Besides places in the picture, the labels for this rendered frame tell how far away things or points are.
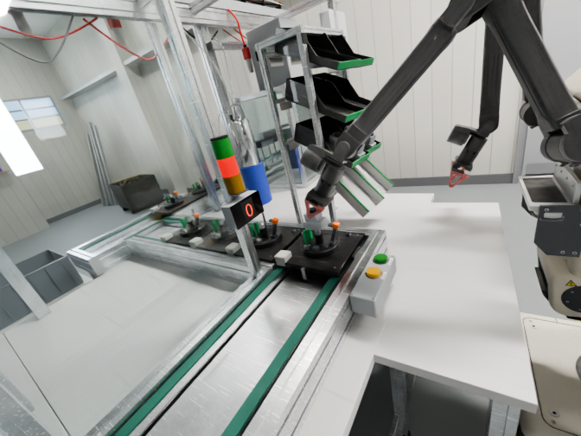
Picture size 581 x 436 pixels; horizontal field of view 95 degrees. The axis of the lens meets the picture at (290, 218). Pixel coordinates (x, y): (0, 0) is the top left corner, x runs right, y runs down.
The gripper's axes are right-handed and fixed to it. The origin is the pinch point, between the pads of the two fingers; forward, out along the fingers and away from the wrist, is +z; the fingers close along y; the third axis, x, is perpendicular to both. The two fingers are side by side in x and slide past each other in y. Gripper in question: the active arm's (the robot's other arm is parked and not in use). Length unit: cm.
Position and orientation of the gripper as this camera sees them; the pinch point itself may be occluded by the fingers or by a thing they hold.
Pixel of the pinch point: (312, 213)
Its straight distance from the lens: 89.8
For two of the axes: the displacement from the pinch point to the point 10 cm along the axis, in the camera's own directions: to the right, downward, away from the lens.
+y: -5.1, 4.6, -7.3
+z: -2.9, 7.0, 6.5
